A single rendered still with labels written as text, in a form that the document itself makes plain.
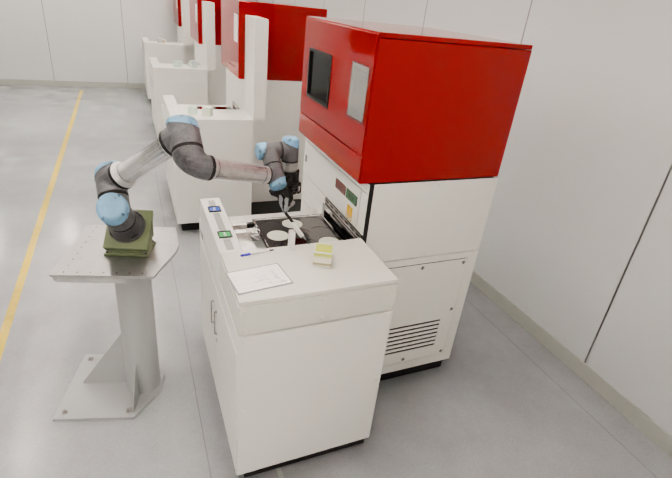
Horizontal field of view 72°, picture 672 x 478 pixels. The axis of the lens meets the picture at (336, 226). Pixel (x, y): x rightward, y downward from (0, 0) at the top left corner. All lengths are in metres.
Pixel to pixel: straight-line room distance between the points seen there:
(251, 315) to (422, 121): 1.04
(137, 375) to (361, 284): 1.32
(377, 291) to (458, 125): 0.81
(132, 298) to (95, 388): 0.64
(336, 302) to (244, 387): 0.47
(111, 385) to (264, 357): 1.17
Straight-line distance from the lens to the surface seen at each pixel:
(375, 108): 1.87
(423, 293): 2.45
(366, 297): 1.78
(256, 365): 1.80
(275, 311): 1.66
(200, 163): 1.76
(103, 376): 2.76
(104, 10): 9.74
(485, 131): 2.21
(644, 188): 2.85
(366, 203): 2.00
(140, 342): 2.46
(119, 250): 2.19
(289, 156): 2.06
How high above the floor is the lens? 1.91
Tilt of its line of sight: 26 degrees down
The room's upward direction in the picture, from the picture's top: 7 degrees clockwise
